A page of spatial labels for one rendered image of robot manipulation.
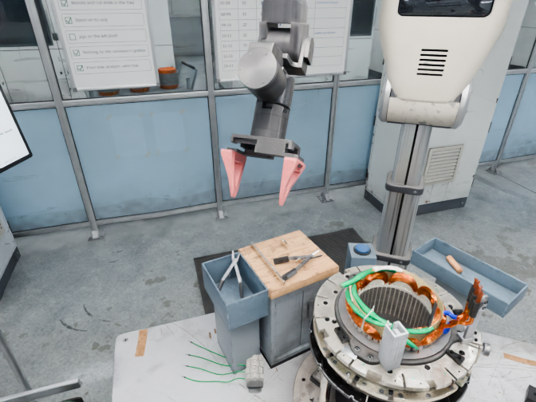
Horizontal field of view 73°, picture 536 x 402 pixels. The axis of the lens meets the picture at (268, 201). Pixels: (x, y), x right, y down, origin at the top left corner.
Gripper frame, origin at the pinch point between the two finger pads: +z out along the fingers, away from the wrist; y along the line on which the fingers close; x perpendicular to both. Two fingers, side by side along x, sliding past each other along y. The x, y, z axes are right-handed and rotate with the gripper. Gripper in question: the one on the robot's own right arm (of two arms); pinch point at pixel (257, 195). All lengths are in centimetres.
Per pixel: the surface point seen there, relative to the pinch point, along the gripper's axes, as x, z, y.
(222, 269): 35.1, 21.1, -18.5
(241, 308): 23.8, 26.1, -7.4
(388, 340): 9.8, 20.2, 24.2
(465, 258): 55, 7, 43
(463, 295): 48, 16, 42
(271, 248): 40.3, 13.2, -7.3
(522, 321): 196, 44, 108
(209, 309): 147, 71, -69
